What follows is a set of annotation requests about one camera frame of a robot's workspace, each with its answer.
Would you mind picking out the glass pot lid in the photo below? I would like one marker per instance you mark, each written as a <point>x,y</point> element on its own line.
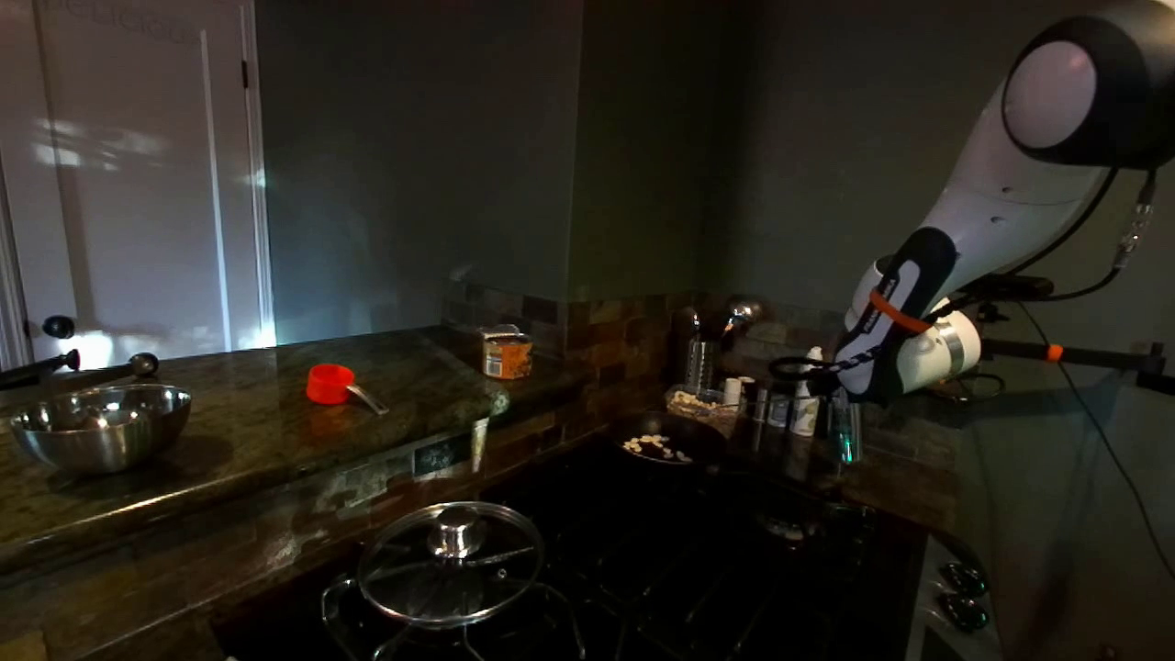
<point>452,562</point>

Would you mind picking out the white door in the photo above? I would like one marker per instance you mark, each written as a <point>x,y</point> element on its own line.
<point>129,181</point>

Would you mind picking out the small orange carton box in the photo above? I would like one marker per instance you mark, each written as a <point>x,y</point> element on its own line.
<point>506,355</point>

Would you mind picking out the black camera on stand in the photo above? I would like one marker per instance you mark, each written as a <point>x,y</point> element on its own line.
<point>1152,365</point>

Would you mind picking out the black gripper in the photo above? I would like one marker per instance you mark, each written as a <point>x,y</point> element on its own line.
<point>805,367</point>

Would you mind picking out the white plastic bottle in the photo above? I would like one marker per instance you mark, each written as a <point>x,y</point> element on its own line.
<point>805,413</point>

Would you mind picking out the metal utensil holder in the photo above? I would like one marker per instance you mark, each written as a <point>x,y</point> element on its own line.
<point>710,334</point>

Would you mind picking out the stove control knob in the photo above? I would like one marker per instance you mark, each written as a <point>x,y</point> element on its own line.
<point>965,595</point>

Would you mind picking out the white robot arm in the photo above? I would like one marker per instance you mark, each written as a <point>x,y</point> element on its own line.
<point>1084,95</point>

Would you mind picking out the silver drink can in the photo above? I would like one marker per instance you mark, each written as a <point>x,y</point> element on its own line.
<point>839,432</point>

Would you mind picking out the red measuring cup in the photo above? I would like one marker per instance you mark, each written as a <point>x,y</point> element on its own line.
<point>336,383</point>

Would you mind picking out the plate with food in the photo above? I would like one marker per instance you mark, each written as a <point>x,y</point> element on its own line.
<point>654,449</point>

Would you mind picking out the stainless steel mixing bowl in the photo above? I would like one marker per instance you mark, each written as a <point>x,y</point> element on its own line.
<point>103,427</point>

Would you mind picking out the black stovetop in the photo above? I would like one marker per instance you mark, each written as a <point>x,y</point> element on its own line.
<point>643,562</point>

